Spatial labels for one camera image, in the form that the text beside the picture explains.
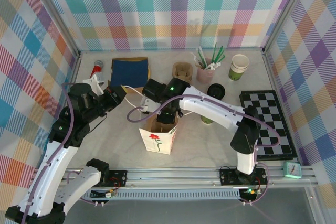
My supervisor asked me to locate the white flower paper bag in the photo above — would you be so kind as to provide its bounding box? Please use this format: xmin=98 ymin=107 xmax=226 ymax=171
xmin=123 ymin=85 xmax=194 ymax=155

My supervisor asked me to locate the blue napkin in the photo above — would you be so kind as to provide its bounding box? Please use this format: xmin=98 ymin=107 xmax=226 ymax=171
xmin=110 ymin=60 xmax=148 ymax=88

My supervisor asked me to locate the black controller board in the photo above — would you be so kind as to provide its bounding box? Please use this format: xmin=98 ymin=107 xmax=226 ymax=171
xmin=240 ymin=187 xmax=258 ymax=201

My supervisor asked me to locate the mint green alarm clock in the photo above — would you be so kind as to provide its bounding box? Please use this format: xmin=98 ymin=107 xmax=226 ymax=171
xmin=283 ymin=161 xmax=302 ymax=180

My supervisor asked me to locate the pink straw holder cup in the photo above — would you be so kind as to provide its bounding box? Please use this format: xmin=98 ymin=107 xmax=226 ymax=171
xmin=196 ymin=65 xmax=214 ymax=83

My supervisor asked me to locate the aluminium frame post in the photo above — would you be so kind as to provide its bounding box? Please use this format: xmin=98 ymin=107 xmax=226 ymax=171
xmin=33 ymin=0 xmax=82 ymax=56
xmin=261 ymin=0 xmax=316 ymax=54

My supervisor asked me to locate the stack of pulp cup carriers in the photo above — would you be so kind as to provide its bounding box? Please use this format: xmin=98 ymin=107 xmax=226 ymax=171
xmin=172 ymin=62 xmax=194 ymax=82

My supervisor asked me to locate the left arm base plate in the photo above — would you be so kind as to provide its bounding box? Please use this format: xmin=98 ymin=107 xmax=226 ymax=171
xmin=107 ymin=169 xmax=128 ymax=188

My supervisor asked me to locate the black grey chessboard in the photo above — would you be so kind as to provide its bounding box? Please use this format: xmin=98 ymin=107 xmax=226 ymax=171
xmin=238 ymin=90 xmax=299 ymax=161

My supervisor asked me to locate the aluminium mounting rail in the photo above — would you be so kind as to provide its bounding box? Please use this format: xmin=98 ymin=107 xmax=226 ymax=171
xmin=28 ymin=166 xmax=317 ymax=190

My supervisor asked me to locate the white slotted cable duct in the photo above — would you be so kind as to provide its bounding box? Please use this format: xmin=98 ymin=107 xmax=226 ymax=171
xmin=78 ymin=191 xmax=241 ymax=200

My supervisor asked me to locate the stack of black lids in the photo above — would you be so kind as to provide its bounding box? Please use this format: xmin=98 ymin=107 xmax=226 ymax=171
xmin=207 ymin=83 xmax=226 ymax=101

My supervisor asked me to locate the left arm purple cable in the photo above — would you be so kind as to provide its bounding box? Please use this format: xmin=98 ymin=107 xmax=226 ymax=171
xmin=20 ymin=82 xmax=106 ymax=224

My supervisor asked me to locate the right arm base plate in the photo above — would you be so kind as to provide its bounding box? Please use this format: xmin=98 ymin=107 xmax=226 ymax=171
xmin=219 ymin=166 xmax=268 ymax=187

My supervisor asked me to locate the aluminium frame bar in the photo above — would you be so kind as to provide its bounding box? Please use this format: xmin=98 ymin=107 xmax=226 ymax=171
xmin=67 ymin=52 xmax=82 ymax=88
xmin=261 ymin=50 xmax=307 ymax=168

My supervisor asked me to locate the white green striped straw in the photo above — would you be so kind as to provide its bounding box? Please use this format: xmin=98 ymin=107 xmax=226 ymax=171
xmin=197 ymin=46 xmax=208 ymax=67

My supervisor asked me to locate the stack of green paper cups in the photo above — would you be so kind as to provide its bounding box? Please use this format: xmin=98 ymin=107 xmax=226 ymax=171
xmin=228 ymin=54 xmax=250 ymax=82

